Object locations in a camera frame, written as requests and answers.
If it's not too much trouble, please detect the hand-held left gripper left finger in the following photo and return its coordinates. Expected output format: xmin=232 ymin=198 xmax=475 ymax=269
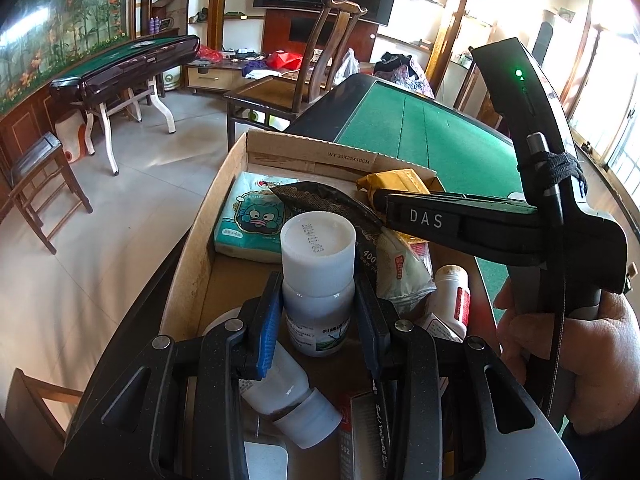
xmin=52 ymin=271 xmax=285 ymax=480

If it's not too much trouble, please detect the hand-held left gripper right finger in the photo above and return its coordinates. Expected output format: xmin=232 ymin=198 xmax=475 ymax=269
xmin=352 ymin=272 xmax=581 ymax=480

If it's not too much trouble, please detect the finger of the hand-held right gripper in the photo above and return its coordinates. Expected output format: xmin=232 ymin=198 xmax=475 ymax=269
xmin=386 ymin=187 xmax=548 ymax=267

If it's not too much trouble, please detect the yellow paper packet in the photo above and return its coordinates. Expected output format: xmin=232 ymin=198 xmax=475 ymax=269
xmin=356 ymin=169 xmax=446 ymax=211

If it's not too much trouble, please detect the white bottle with wide cap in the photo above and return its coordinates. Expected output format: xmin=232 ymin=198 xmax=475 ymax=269
xmin=280 ymin=212 xmax=357 ymax=358

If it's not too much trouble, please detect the cardboard box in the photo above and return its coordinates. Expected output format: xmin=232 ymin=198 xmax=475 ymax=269
xmin=160 ymin=129 xmax=503 ymax=480

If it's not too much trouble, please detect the person's right hand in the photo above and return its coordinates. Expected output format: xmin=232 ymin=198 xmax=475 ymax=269
xmin=494 ymin=277 xmax=640 ymax=436

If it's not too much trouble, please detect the white snack packet red label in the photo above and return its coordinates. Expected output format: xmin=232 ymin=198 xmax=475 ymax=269
xmin=376 ymin=230 xmax=437 ymax=318

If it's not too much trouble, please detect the white plastic bottle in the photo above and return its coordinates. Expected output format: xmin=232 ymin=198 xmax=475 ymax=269
xmin=202 ymin=310 xmax=343 ymax=450

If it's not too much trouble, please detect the white bottle red label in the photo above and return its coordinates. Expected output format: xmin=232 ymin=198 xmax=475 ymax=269
xmin=417 ymin=265 xmax=471 ymax=343

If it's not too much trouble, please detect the window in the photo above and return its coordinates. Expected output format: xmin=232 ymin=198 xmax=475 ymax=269
xmin=565 ymin=25 xmax=640 ymax=201

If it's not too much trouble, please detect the black foil packet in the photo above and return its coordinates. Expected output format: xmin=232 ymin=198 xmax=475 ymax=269
xmin=270 ymin=180 xmax=386 ymax=281

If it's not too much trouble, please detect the black red pen box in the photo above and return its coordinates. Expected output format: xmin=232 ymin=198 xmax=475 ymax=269
xmin=337 ymin=390 xmax=398 ymax=480

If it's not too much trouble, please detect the cartoon print tissue pack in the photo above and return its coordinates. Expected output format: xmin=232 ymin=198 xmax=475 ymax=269
xmin=214 ymin=171 xmax=301 ymax=264

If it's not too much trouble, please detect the wooden chair with carved back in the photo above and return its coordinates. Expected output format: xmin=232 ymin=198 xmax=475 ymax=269
xmin=452 ymin=45 xmax=506 ymax=128

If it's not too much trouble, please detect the green felt mahjong table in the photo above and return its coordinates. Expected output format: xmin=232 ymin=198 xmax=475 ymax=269
xmin=287 ymin=72 xmax=541 ymax=321

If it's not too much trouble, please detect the pile of clothes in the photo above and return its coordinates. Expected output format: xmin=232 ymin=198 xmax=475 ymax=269
xmin=372 ymin=51 xmax=436 ymax=98

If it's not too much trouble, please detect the clear plastic bag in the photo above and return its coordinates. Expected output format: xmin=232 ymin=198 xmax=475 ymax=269
xmin=337 ymin=49 xmax=361 ymax=86

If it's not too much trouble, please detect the wooden armchair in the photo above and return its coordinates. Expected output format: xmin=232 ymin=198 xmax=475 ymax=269
xmin=223 ymin=0 xmax=368 ymax=153

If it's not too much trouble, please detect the black tall speaker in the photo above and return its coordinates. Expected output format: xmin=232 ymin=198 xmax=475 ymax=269
xmin=532 ymin=10 xmax=556 ymax=61

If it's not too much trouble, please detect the light wooden stool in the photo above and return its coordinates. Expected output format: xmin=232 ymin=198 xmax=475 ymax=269
xmin=5 ymin=367 xmax=83 ymax=461

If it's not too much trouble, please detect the low wooden television cabinet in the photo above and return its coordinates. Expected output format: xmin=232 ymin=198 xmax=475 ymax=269
xmin=186 ymin=57 xmax=301 ymax=96

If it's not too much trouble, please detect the white orange floor bag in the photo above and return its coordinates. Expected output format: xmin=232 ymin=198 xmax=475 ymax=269
xmin=55 ymin=110 xmax=86 ymax=163

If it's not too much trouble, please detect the dark wooden side chair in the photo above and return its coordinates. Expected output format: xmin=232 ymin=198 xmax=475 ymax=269
xmin=0 ymin=132 xmax=93 ymax=255

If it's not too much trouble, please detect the dark folding mahjong table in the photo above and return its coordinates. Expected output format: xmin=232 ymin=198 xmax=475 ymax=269
xmin=49 ymin=35 xmax=201 ymax=177

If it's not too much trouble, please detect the brown television wall panel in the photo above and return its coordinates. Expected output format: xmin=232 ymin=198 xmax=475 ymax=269
xmin=262 ymin=7 xmax=376 ymax=66

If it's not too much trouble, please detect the floral wall painting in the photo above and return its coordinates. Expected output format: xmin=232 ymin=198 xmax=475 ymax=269
xmin=0 ymin=0 xmax=131 ymax=111

